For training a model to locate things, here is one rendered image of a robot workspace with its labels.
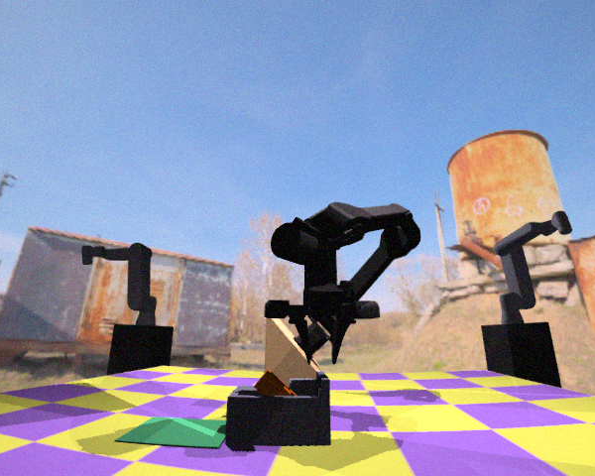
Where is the orange l-shaped part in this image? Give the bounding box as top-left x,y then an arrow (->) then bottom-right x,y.
254,369 -> 296,396

